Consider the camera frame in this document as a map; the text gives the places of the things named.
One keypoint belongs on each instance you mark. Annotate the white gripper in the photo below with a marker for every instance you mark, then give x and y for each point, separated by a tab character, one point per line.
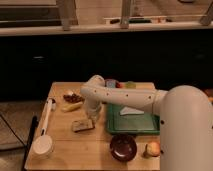
94	114

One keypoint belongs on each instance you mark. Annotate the green cup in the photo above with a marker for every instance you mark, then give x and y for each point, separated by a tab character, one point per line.
130	84

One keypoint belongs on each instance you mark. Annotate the blue sponge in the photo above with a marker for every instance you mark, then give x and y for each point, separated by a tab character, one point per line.
111	83

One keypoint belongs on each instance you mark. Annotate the white paper cup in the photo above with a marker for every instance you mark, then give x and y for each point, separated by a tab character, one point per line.
43	145

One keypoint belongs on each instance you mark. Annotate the red yellow apple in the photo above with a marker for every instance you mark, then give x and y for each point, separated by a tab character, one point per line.
152	149

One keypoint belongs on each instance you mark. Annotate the dark brown bowl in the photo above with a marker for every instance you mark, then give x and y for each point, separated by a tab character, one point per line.
123	147

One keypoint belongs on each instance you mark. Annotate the yellow banana piece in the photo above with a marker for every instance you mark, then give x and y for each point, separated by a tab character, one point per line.
71	107

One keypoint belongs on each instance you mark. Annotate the brown grape bunch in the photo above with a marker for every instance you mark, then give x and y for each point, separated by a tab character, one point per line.
74	98

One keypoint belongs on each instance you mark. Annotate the grey folded cloth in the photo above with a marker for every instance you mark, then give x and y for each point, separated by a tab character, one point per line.
130	111

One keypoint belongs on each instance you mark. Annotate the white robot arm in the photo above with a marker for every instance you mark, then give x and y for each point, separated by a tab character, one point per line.
186	120

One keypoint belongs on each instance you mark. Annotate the green plastic tray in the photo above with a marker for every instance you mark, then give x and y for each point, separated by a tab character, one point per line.
139	124

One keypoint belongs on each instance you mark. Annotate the white garlic bulb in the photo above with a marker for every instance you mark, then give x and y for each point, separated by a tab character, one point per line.
69	93

